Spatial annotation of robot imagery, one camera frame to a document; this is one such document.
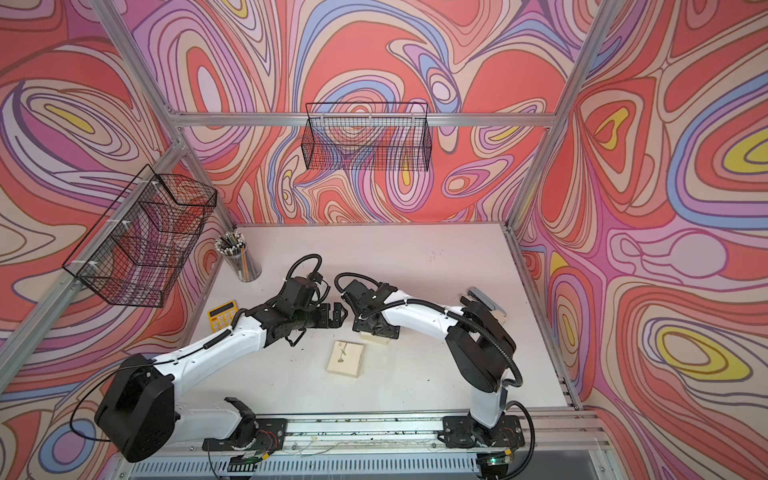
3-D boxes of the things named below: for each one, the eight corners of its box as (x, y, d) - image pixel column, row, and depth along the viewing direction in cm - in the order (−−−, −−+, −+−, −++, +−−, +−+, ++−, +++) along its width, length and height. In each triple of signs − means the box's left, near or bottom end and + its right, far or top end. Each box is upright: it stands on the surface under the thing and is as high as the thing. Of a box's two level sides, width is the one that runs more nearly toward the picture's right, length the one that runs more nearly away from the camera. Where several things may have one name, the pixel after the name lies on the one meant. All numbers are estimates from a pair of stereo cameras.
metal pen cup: (233, 282, 104) (210, 250, 91) (240, 263, 110) (220, 231, 96) (257, 282, 104) (238, 250, 91) (263, 263, 110) (246, 231, 96)
